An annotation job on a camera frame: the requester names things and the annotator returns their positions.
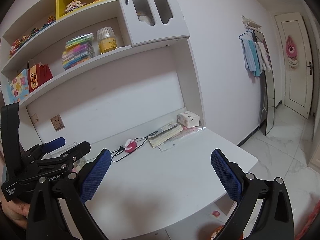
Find blue patterned gift bag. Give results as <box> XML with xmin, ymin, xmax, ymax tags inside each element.
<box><xmin>7</xmin><ymin>69</ymin><xmax>29</xmax><ymax>103</ymax></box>

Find stack of notebooks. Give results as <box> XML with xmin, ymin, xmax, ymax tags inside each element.
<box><xmin>148</xmin><ymin>122</ymin><xmax>183</xmax><ymax>148</ymax></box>

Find colourful bead boxes stack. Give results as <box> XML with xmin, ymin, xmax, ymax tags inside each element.
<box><xmin>61</xmin><ymin>33</ymin><xmax>95</xmax><ymax>70</ymax></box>

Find toy brick model on shelf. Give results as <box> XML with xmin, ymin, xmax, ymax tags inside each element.
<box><xmin>64</xmin><ymin>0</ymin><xmax>86</xmax><ymax>14</ymax></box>

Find clear jar with yellow contents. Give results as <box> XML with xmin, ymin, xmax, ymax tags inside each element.
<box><xmin>97</xmin><ymin>27</ymin><xmax>117</xmax><ymax>54</ymax></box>

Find white cabinet door with cutouts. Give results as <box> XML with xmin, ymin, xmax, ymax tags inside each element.
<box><xmin>118</xmin><ymin>0</ymin><xmax>190</xmax><ymax>47</ymax></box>

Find red sticker on floor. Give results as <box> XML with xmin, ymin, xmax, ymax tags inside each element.
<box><xmin>212</xmin><ymin>210</ymin><xmax>220</xmax><ymax>218</ymax></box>

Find orange round trash bin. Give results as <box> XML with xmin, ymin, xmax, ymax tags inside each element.
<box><xmin>210</xmin><ymin>225</ymin><xmax>224</xmax><ymax>240</ymax></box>

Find hanging blue and white towels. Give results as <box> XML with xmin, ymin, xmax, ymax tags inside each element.
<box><xmin>239</xmin><ymin>29</ymin><xmax>272</xmax><ymax>77</ymax></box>

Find pink door hanging decoration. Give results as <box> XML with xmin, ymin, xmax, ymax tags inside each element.
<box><xmin>285</xmin><ymin>35</ymin><xmax>299</xmax><ymax>68</ymax></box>

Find standing floor mirror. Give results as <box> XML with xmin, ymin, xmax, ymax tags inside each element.
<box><xmin>253</xmin><ymin>30</ymin><xmax>276</xmax><ymax>136</ymax></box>

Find floral tissue pack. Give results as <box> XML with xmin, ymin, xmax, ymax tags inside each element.
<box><xmin>177</xmin><ymin>111</ymin><xmax>200</xmax><ymax>128</ymax></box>

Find person's left hand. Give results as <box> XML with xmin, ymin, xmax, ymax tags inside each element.
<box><xmin>1</xmin><ymin>196</ymin><xmax>30</xmax><ymax>229</ymax></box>

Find black power cable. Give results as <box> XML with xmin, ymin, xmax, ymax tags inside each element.
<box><xmin>109</xmin><ymin>135</ymin><xmax>149</xmax><ymax>163</ymax></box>

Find red plastic trash bag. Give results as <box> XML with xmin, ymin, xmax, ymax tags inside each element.
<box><xmin>305</xmin><ymin>202</ymin><xmax>319</xmax><ymax>240</ymax></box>

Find white bedroom door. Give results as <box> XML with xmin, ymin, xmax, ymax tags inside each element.
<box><xmin>274</xmin><ymin>12</ymin><xmax>313</xmax><ymax>118</ymax></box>

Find white wall hook rack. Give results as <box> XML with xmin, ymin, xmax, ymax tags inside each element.
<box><xmin>242</xmin><ymin>16</ymin><xmax>261</xmax><ymax>31</ymax></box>

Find wall power socket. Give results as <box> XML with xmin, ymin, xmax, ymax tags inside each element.
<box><xmin>50</xmin><ymin>114</ymin><xmax>65</xmax><ymax>131</ymax></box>

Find red paper gift bag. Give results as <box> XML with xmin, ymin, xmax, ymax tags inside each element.
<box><xmin>27</xmin><ymin>59</ymin><xmax>53</xmax><ymax>93</ymax></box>

